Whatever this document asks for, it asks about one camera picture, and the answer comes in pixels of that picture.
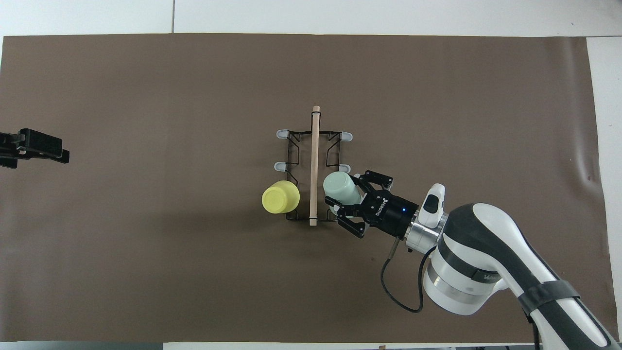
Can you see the yellow plastic cup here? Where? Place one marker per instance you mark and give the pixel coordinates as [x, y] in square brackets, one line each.
[279, 198]

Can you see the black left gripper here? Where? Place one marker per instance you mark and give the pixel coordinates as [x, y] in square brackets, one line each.
[8, 150]

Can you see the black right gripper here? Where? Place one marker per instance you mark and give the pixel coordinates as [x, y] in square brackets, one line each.
[391, 214]

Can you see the brown table mat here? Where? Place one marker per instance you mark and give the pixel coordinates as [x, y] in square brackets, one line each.
[146, 267]

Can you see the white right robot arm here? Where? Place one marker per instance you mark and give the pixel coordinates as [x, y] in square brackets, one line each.
[486, 253]

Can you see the pale green plastic cup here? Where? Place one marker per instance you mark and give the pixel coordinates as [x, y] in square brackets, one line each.
[340, 188]

